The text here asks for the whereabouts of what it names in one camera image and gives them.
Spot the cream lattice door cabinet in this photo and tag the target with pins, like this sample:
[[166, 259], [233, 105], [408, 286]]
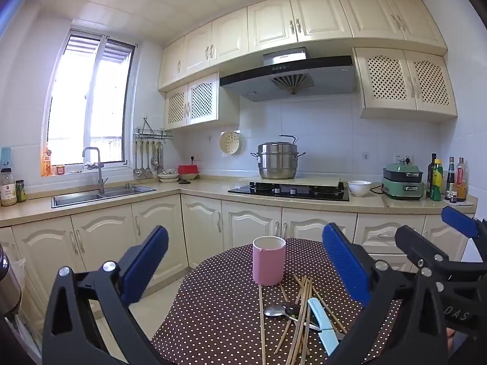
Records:
[[384, 76], [201, 100]]

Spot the metal spoon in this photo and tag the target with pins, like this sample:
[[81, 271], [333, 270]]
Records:
[[274, 310]]

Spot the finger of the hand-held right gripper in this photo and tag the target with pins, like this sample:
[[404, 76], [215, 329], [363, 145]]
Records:
[[418, 245], [458, 220]]

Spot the stacked white dishes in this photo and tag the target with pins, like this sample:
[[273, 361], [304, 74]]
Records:
[[168, 176]]

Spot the stainless steel steamer pot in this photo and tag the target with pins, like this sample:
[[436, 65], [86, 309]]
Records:
[[277, 163]]

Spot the cream perforated plate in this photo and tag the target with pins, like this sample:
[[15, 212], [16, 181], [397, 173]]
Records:
[[230, 143]]

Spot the small red lidded jar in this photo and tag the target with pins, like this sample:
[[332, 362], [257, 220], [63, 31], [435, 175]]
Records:
[[60, 170]]

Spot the metal sink faucet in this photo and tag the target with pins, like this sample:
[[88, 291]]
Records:
[[100, 175]]

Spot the white paper sheet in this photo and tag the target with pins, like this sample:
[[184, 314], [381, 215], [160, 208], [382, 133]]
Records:
[[460, 203]]

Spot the white serving bowl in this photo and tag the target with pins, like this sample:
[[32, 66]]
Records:
[[189, 177]]

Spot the light blue knife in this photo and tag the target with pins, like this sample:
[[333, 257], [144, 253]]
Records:
[[321, 323]]

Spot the metal wall utensil rack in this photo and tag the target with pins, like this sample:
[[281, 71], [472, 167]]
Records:
[[152, 134]]

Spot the blue carton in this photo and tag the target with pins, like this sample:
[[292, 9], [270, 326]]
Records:
[[5, 157]]

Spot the stainless steel sink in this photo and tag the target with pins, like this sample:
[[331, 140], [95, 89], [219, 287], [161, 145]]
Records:
[[76, 199]]

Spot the red food container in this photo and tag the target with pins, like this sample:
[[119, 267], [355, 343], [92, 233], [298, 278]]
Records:
[[188, 169]]

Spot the black gas stove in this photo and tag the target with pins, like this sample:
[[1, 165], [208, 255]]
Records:
[[289, 192]]

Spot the kitchen window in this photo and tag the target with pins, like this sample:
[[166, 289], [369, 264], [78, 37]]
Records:
[[83, 95]]

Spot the green electric cooker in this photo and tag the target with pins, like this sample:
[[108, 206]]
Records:
[[403, 186]]

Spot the dark soy sauce bottle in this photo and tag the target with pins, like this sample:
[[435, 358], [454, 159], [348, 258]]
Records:
[[451, 176]]

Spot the white label glass jar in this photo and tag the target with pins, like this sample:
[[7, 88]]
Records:
[[7, 190]]

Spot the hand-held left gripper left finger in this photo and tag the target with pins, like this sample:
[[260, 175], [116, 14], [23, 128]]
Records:
[[146, 262]]

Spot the dark metal flask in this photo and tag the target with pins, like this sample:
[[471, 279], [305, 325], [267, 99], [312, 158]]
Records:
[[8, 285]]

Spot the pink cup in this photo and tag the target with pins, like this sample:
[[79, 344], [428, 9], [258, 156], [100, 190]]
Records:
[[268, 266]]

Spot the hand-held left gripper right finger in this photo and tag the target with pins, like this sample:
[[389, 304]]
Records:
[[346, 266]]

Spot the double white wall outlet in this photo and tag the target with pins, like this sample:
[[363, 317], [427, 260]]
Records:
[[404, 159]]

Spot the cream upper wall cabinets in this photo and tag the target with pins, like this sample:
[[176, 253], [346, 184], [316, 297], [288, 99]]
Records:
[[266, 26]]

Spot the yellow green bottle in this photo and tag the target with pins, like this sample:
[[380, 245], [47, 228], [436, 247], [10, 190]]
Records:
[[437, 182]]

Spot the clear red label bottle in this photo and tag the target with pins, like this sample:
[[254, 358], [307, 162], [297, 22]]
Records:
[[461, 182]]

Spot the hanging metal utensil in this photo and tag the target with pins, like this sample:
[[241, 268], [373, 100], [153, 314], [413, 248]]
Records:
[[154, 161], [148, 172], [136, 172], [142, 171], [160, 167]]

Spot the orange bottle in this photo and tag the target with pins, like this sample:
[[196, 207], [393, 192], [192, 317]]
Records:
[[46, 163]]

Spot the brown polka dot tablecloth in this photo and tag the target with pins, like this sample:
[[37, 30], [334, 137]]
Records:
[[220, 311]]

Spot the dark glass oil bottle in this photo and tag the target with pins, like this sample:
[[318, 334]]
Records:
[[431, 175]]

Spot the bundle of wooden chopsticks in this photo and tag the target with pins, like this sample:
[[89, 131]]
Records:
[[304, 292]]

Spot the black range hood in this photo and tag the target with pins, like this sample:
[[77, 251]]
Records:
[[258, 83]]

